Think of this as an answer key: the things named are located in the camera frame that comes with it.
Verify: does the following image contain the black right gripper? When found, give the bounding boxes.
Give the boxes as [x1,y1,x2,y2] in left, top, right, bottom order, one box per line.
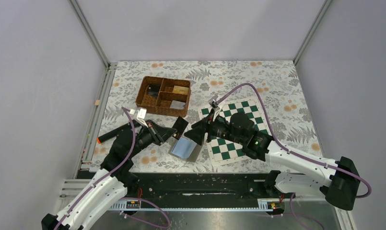
[184,107,246,145]

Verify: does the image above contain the brown woven divided basket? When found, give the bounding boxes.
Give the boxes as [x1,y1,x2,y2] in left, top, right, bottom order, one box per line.
[135,76,191,117]

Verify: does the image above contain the black microphone orange tip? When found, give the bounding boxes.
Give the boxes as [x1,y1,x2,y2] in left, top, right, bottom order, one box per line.
[96,122,133,144]

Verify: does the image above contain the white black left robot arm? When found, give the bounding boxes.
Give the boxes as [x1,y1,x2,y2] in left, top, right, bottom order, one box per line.
[41,120,177,230]

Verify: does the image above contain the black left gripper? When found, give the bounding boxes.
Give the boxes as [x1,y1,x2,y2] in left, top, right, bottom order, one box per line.
[128,119,177,158]

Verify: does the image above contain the floral patterned table mat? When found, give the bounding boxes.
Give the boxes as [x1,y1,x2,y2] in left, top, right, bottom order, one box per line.
[99,60,322,173]

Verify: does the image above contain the silver cards in basket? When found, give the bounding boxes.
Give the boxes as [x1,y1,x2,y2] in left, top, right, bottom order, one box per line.
[169,100,186,110]

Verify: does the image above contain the gold cards in basket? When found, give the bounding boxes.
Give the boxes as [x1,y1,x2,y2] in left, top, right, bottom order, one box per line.
[172,86,189,95]

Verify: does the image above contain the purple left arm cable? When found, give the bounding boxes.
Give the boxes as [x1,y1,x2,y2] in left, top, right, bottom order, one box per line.
[53,106,171,230]

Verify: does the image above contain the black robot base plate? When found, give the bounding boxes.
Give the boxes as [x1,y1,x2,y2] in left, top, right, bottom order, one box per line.
[113,173,291,211]

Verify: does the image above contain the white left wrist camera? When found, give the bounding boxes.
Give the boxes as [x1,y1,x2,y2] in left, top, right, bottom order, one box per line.
[129,107,148,127]

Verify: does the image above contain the green white chessboard mat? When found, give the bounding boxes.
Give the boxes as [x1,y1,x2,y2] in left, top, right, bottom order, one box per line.
[206,99,270,166]

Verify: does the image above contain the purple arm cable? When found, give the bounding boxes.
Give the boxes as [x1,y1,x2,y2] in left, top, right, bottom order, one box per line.
[53,106,171,230]
[211,82,373,230]

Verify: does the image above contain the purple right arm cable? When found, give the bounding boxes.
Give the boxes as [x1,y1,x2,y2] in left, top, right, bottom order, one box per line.
[211,82,373,230]

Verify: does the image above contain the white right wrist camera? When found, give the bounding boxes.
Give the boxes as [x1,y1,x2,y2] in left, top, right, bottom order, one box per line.
[209,95,222,120]

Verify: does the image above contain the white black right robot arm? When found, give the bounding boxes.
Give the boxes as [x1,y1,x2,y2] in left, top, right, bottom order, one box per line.
[185,112,361,211]

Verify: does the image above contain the black cards in basket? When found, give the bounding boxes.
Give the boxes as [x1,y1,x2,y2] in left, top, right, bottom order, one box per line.
[146,84,161,98]

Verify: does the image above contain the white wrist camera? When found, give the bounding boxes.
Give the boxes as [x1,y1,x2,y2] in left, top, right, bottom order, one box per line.
[209,95,222,120]
[129,107,148,127]

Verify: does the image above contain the silver metal card holder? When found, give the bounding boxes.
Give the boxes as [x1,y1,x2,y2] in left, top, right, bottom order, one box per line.
[169,137,202,162]

